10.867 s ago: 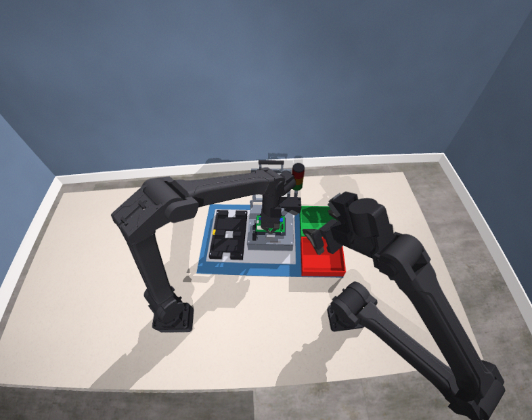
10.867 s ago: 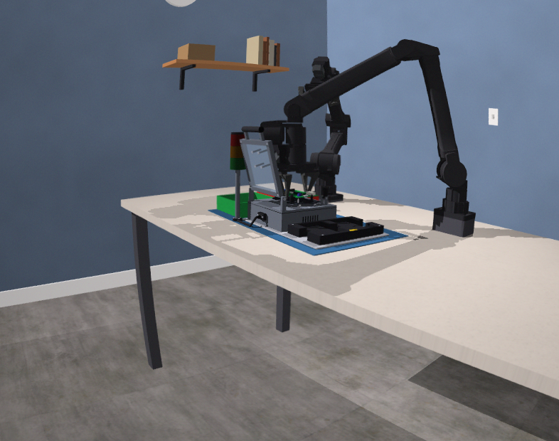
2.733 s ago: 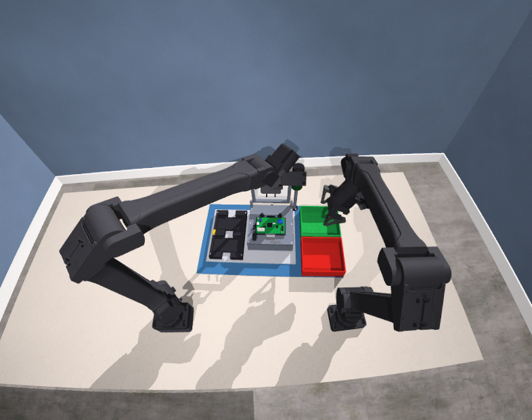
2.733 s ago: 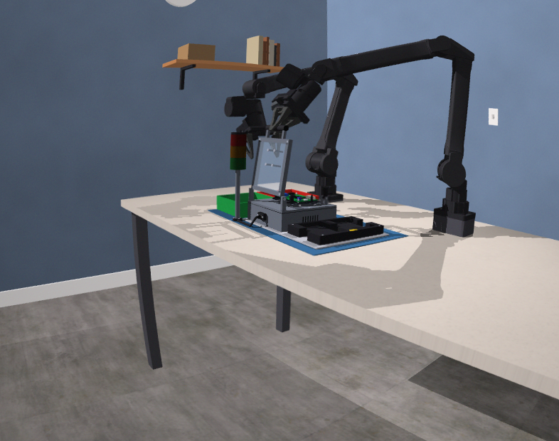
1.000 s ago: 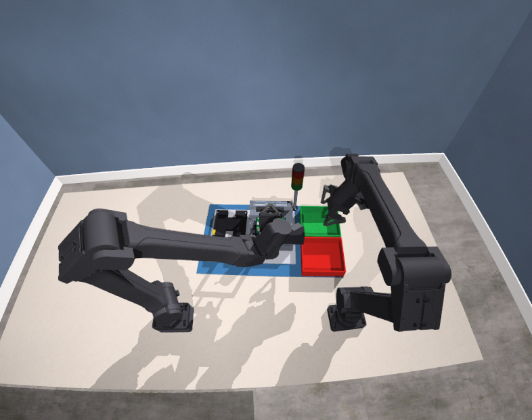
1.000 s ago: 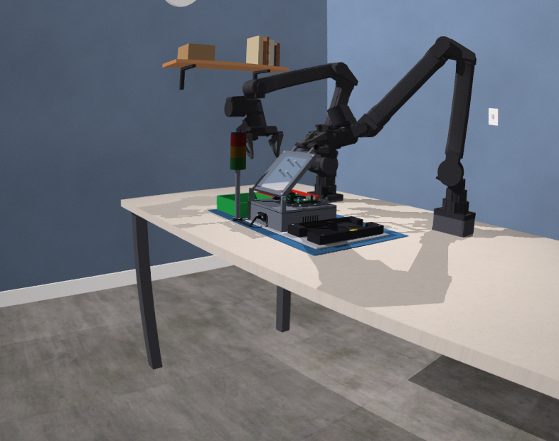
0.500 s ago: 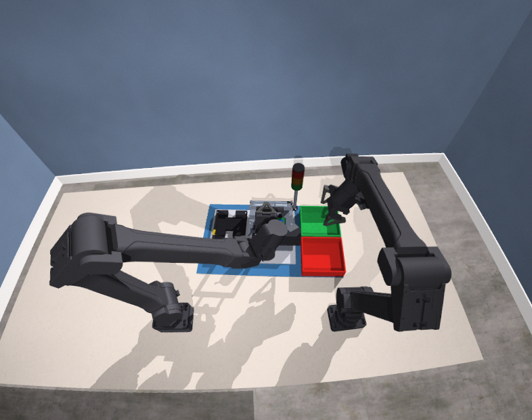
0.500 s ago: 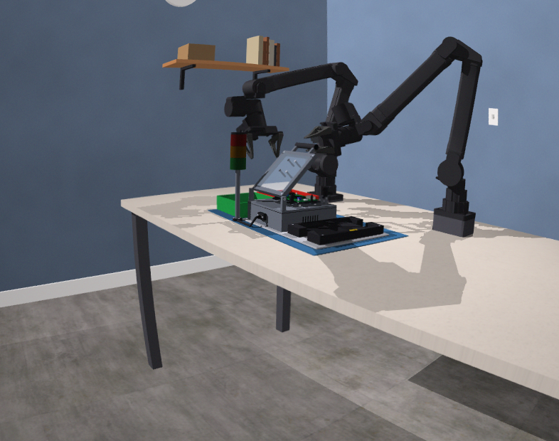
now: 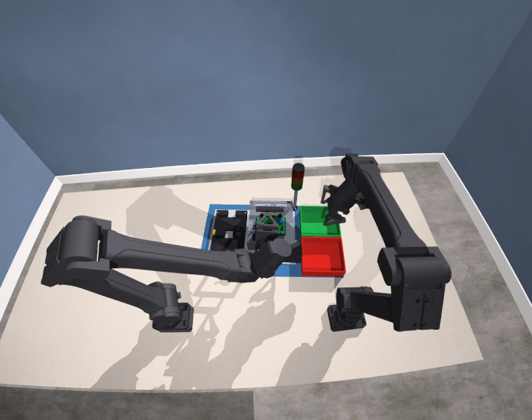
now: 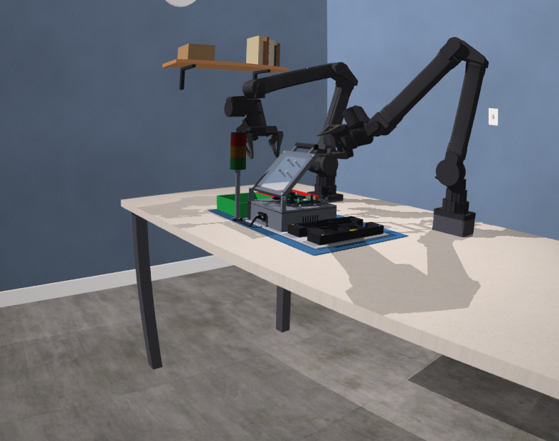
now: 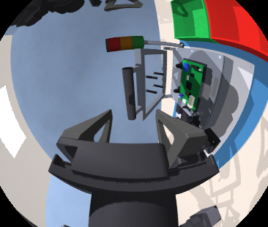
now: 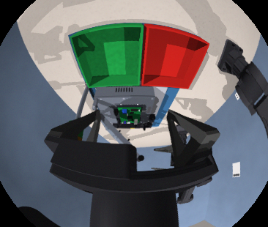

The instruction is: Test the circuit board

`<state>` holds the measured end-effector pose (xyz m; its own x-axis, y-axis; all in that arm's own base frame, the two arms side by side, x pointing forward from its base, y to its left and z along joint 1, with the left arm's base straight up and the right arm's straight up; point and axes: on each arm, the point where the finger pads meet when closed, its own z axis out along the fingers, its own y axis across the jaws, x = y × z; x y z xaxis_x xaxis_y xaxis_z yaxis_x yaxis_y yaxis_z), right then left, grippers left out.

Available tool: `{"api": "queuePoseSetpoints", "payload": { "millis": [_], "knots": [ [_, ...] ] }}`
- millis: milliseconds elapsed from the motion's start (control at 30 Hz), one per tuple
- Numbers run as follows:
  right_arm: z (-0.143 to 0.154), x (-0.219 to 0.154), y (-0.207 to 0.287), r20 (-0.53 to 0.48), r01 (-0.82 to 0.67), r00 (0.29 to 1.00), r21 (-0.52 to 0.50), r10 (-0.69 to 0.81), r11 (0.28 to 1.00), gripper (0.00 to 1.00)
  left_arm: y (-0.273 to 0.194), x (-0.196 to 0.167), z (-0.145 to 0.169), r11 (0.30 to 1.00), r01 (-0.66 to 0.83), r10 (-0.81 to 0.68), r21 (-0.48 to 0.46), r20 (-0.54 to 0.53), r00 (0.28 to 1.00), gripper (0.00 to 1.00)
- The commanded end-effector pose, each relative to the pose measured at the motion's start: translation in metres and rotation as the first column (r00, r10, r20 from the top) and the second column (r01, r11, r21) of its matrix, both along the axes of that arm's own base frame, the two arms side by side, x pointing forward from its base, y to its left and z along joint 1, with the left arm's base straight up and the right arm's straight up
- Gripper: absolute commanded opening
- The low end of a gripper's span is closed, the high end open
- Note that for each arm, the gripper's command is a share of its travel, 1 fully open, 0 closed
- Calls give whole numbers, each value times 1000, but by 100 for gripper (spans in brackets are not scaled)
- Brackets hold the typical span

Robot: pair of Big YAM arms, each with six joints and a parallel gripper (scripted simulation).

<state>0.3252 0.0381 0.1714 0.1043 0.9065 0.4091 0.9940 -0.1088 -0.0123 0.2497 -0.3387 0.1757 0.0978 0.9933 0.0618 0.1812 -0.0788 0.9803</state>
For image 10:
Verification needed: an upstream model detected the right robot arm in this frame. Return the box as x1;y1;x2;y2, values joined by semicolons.
224;62;358;201

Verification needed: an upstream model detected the green bin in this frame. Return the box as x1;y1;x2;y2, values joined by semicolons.
217;192;273;218

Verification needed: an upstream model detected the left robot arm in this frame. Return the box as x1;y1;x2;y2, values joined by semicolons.
341;37;489;221

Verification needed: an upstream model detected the green circuit board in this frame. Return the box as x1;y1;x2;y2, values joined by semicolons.
286;192;318;202

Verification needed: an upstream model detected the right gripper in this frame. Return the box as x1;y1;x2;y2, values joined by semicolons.
244;112;284;159

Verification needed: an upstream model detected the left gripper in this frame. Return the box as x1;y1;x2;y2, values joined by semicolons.
316;124;363;159

